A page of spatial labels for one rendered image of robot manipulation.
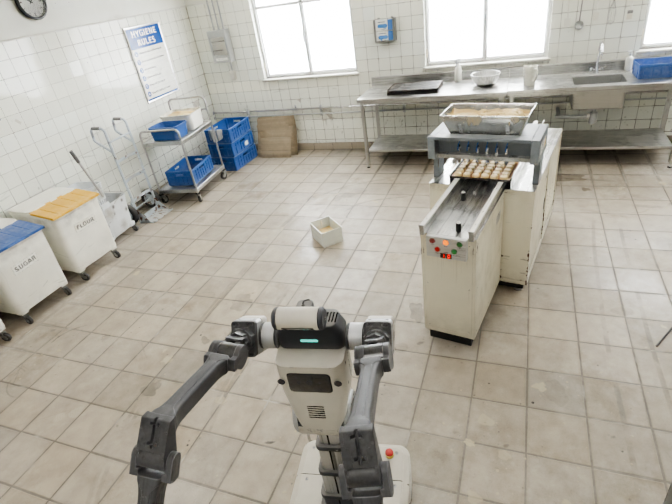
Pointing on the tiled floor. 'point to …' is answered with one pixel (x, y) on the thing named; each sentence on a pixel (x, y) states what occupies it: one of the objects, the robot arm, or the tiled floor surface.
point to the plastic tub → (326, 231)
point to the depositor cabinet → (518, 211)
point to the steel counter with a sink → (598, 96)
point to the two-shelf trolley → (185, 157)
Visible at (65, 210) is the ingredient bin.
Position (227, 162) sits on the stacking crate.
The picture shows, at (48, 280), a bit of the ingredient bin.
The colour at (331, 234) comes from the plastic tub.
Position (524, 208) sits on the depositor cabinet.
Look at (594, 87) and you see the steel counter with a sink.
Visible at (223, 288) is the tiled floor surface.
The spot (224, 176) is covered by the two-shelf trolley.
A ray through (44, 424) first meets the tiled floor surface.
